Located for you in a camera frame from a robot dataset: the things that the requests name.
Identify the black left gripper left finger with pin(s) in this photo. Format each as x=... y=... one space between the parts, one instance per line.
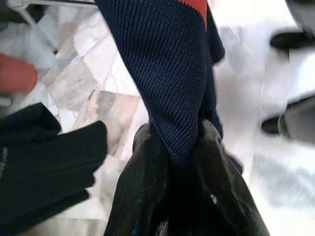
x=147 y=191

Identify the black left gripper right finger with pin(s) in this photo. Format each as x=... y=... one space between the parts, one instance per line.
x=216 y=186

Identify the navy shirt red stripe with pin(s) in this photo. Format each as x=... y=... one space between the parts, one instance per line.
x=167 y=73

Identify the black shirt green logo print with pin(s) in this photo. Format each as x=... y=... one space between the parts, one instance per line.
x=44 y=159

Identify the orange waste bin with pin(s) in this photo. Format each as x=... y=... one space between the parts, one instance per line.
x=17 y=73

